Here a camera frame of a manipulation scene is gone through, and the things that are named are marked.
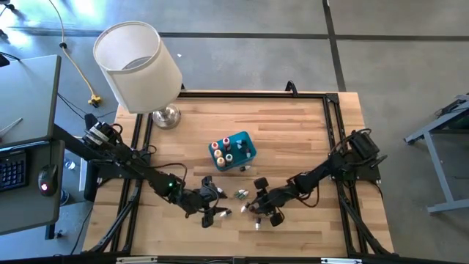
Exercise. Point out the large green food coloring bottle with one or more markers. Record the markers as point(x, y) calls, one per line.
point(229, 158)

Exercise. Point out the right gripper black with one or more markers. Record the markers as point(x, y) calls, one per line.
point(275, 199)

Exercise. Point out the silver metal bracket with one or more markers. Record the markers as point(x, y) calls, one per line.
point(137, 260)
point(340, 260)

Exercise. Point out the teal plastic bin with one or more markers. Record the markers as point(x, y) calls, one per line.
point(240, 161)

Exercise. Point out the small black food coloring bottle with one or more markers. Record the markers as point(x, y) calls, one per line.
point(226, 213)

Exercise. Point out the grey office desk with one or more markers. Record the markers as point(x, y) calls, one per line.
point(29, 99)

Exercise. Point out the black computer keyboard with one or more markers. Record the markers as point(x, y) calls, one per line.
point(12, 170)

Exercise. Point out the black aluminium table frame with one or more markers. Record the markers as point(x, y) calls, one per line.
point(256, 94)

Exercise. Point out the large red food coloring bottle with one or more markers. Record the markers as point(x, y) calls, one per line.
point(226, 141)
point(215, 145)

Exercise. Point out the grey metal table frame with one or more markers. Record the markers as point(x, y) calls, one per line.
point(439, 176)

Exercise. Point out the black computer mouse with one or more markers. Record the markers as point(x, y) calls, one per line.
point(48, 179)

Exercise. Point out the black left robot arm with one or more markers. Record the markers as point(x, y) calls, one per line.
point(128, 161)

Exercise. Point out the small brown food coloring bottle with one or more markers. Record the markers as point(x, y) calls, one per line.
point(240, 141)

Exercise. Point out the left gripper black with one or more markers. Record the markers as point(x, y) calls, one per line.
point(198, 201)

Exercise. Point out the white shade silver table lamp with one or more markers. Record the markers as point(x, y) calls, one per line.
point(139, 69)

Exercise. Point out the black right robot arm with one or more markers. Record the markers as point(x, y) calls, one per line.
point(340, 165)

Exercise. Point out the thin white stick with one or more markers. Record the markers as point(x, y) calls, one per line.
point(11, 126)

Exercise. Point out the large orange food coloring bottle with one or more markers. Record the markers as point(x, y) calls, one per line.
point(221, 162)

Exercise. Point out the small green food coloring bottle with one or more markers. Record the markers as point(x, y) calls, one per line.
point(257, 223)

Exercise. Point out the small teal food coloring bottle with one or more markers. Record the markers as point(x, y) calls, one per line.
point(245, 195)
point(239, 193)

